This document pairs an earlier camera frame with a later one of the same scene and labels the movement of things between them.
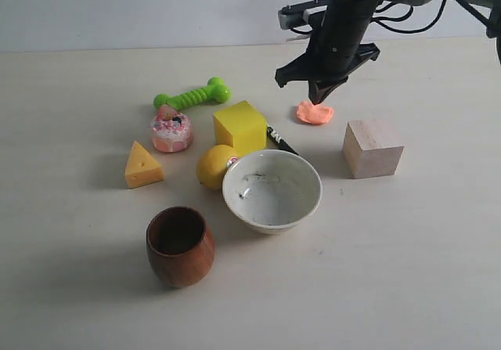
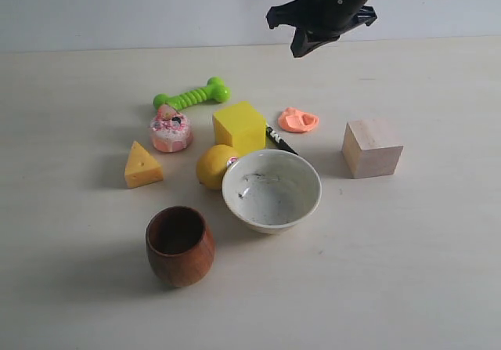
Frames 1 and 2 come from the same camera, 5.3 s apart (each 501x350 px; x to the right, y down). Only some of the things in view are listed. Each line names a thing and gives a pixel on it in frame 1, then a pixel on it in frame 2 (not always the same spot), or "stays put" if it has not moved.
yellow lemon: [212, 164] stays put
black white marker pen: [278, 142] stays put
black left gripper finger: [314, 92] to [300, 41]
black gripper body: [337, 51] to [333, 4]
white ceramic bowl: [273, 190] stays put
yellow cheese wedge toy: [142, 168] stays put
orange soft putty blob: [310, 113] to [292, 119]
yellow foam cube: [242, 127] stays put
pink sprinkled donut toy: [171, 131] stays put
